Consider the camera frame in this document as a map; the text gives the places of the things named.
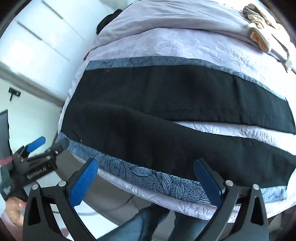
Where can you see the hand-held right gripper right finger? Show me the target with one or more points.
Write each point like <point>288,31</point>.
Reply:
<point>205,178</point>

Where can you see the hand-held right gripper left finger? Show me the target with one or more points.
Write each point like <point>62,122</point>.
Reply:
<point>83,178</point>

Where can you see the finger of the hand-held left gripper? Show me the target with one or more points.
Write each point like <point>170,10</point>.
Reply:
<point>60,145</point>
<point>37,142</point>

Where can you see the black pants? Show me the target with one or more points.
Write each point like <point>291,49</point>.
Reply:
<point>161,97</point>

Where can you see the person's left hand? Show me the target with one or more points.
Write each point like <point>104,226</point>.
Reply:
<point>15,209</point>

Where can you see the person's blue jeans legs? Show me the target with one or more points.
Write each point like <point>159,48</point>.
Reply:
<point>148,224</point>

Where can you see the white wardrobe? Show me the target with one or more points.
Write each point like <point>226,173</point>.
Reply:
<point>46,46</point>

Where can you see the lilac embossed bedspread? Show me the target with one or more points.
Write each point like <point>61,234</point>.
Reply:
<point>185,46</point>

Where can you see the dark cloth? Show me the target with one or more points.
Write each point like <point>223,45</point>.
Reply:
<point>108,19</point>

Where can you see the white crumpled cloth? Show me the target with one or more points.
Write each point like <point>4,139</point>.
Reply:
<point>281,48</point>

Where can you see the grey blanket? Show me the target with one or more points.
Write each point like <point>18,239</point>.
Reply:
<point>161,16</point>

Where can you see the grey beige plush toy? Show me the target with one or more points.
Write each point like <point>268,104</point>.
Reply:
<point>256,14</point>

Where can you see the black wall fixture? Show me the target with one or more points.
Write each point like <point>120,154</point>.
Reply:
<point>14,93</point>

